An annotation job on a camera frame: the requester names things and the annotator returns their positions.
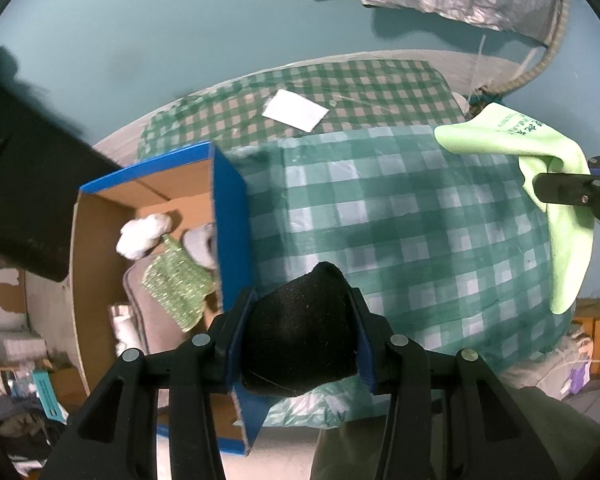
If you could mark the green beige checked cloth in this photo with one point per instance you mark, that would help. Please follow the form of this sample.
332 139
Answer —
380 90

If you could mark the green knitted scrubber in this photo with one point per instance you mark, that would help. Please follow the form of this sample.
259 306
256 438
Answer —
175 280

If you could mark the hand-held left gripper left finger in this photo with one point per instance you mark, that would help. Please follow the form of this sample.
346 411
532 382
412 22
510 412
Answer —
235 330

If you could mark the teal checked plastic tablecloth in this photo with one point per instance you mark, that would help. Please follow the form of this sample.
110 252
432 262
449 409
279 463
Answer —
405 240

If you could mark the grey cloth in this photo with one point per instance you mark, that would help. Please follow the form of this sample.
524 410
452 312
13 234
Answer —
595 402

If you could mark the small teal box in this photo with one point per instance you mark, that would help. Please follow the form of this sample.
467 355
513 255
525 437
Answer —
47 395

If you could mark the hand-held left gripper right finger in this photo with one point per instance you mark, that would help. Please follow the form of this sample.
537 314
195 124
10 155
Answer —
366 360

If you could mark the blue cardboard box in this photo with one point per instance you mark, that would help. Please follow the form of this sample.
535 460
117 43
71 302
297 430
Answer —
230 210

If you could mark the olive green trousers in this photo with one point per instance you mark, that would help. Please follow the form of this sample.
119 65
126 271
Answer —
555 410

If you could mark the black sock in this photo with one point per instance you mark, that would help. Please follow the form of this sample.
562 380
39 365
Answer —
300 330

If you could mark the light green cloth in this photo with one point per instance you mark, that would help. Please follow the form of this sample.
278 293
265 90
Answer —
565 240

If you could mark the black furniture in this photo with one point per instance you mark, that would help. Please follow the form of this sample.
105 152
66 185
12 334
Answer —
25 185

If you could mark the patterned white sock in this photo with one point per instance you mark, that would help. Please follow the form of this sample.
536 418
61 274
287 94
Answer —
142 235

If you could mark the white paper sheet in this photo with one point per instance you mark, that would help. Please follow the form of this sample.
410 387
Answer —
295 110

